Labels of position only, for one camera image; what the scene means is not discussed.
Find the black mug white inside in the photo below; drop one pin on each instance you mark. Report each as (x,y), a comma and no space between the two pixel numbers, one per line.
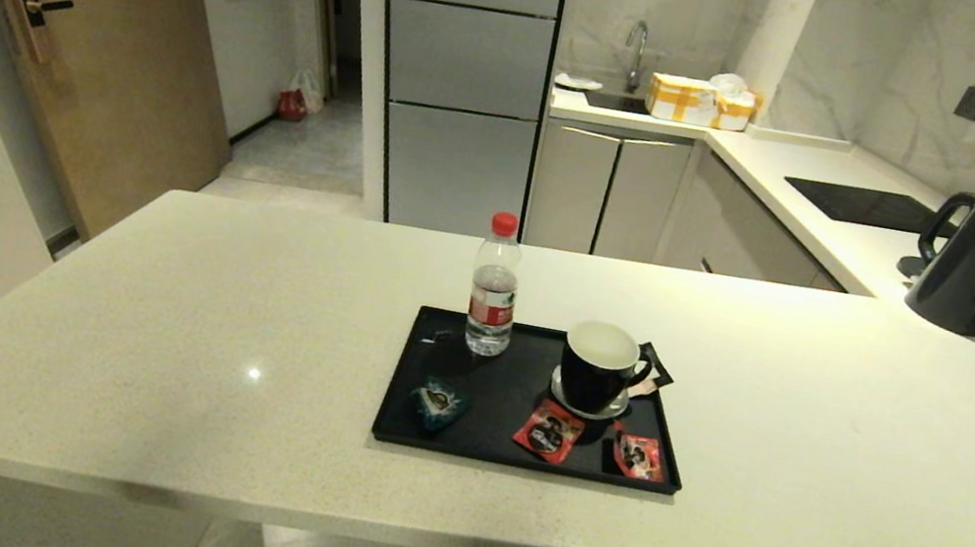
(592,377)

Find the black induction cooktop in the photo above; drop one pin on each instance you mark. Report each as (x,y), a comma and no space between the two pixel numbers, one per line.
(861,205)

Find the kitchen sink basin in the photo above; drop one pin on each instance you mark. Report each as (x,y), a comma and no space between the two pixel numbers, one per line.
(618,103)

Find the black rectangular serving tray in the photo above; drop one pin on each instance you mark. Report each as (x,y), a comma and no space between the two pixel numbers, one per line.
(507,387)

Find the grey counter base cabinet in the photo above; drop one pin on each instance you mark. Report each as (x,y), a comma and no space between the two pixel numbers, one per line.
(745,234)

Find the chrome sink faucet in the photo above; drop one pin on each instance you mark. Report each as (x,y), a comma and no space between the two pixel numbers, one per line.
(637,49)

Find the white plastic bag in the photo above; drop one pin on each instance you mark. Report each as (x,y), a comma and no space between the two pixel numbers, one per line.
(313,90)

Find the dark wall socket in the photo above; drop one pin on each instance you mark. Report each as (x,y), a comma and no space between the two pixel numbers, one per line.
(972,103)

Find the white round saucer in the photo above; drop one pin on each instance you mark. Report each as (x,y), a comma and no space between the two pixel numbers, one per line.
(555,388)

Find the clear water bottle red cap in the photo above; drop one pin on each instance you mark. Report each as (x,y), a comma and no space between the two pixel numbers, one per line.
(490,314)

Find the red coffee packet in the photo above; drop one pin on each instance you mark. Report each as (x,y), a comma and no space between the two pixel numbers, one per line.
(547,435)
(639,457)

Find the large yellow taped box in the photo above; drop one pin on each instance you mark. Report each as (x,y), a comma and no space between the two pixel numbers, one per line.
(682,99)

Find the small yellow taped box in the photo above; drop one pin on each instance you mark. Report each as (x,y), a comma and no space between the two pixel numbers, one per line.
(737,112)

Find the grey sink cabinet door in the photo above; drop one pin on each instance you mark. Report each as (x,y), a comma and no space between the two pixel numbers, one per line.
(643,199)
(571,188)

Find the tall grey fridge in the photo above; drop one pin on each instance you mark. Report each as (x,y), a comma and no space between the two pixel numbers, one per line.
(470,60)

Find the dark gray rounded object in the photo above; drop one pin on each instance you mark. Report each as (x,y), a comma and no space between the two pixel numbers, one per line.
(907,267)

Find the white shallow dish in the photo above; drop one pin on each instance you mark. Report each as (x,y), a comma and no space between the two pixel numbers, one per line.
(577,82)

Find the white crumpled cloth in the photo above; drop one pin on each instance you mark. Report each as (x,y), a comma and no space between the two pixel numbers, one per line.
(730,83)

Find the red plastic bag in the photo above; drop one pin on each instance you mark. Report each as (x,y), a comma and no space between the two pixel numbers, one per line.
(291,106)

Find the dark green snack packet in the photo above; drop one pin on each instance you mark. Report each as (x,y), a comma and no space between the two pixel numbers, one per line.
(436,404)

